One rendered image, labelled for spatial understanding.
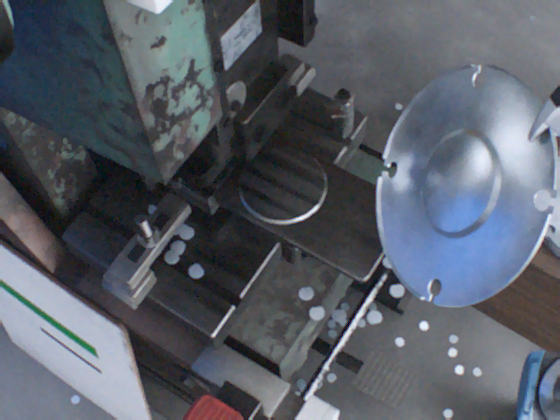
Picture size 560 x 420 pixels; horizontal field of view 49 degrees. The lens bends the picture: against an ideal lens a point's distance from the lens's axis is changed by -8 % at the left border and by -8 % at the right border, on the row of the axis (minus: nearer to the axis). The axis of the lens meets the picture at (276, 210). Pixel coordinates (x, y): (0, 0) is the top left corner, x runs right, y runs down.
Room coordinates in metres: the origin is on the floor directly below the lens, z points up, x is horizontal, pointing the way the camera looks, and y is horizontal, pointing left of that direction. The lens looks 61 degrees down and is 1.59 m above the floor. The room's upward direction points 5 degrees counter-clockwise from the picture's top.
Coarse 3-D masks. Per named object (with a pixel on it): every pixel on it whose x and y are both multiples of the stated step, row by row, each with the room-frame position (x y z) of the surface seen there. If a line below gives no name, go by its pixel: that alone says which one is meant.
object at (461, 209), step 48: (432, 96) 0.51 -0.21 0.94; (480, 96) 0.46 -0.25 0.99; (528, 96) 0.42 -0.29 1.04; (432, 144) 0.45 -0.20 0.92; (480, 144) 0.40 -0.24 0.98; (528, 144) 0.37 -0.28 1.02; (384, 192) 0.43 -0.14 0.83; (432, 192) 0.39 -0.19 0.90; (480, 192) 0.35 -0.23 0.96; (528, 192) 0.32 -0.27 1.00; (384, 240) 0.37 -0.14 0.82; (432, 240) 0.33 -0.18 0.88; (480, 240) 0.30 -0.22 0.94; (528, 240) 0.27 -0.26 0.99; (480, 288) 0.25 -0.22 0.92
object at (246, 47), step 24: (216, 0) 0.49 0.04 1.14; (240, 0) 0.52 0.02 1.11; (264, 0) 0.55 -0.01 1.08; (216, 24) 0.48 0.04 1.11; (240, 24) 0.51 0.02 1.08; (264, 24) 0.55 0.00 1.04; (240, 48) 0.51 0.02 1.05; (264, 48) 0.55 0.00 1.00; (240, 72) 0.51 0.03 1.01; (264, 72) 0.53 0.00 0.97; (288, 72) 0.53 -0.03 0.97; (240, 96) 0.48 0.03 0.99; (264, 96) 0.50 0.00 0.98; (288, 96) 0.52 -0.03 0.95; (240, 120) 0.46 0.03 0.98; (264, 120) 0.48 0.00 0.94; (240, 144) 0.46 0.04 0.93
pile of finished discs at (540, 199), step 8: (544, 192) 0.66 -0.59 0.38; (536, 200) 0.64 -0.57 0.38; (544, 200) 0.64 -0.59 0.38; (552, 200) 0.64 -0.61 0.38; (544, 208) 0.62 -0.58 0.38; (552, 216) 0.60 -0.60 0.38; (552, 224) 0.58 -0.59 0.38; (552, 232) 0.56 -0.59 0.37; (544, 240) 0.55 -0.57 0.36; (552, 240) 0.54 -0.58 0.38; (552, 248) 0.53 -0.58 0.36
